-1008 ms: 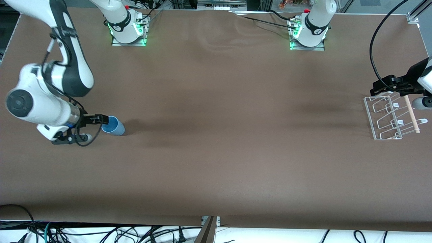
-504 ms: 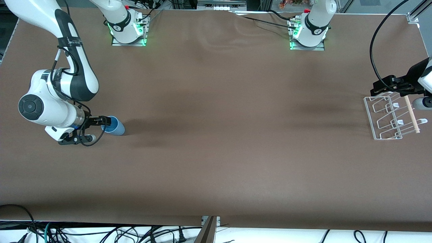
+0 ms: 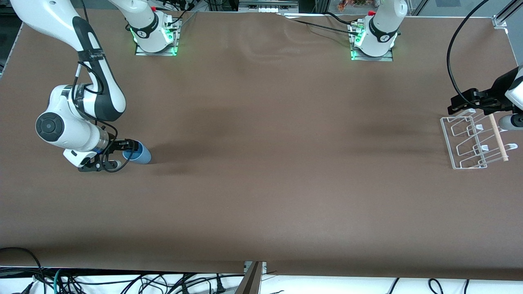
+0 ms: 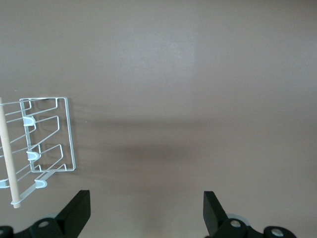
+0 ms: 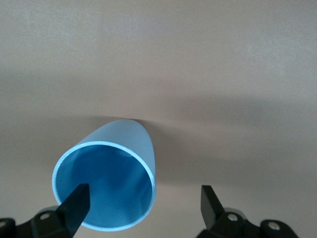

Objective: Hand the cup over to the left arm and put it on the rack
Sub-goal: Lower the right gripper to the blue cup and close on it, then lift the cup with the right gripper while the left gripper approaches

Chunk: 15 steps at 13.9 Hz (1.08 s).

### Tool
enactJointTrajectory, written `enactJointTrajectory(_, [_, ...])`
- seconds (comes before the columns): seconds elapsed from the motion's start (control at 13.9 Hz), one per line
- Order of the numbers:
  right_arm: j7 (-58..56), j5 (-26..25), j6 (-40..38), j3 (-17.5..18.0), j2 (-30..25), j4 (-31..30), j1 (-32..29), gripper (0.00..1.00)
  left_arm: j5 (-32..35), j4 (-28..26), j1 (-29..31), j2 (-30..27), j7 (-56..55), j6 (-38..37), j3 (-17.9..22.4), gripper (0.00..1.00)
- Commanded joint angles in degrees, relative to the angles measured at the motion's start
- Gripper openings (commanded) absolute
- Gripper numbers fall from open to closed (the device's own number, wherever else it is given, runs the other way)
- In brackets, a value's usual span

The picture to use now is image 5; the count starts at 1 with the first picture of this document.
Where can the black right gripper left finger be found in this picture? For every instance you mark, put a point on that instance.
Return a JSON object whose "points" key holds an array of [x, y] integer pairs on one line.
{"points": [[74, 205]]}

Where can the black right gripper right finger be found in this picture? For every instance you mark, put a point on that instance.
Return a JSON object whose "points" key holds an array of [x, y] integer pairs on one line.
{"points": [[211, 208]]}

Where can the blue plastic cup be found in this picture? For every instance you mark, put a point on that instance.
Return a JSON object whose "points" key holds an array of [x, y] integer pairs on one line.
{"points": [[119, 183]]}

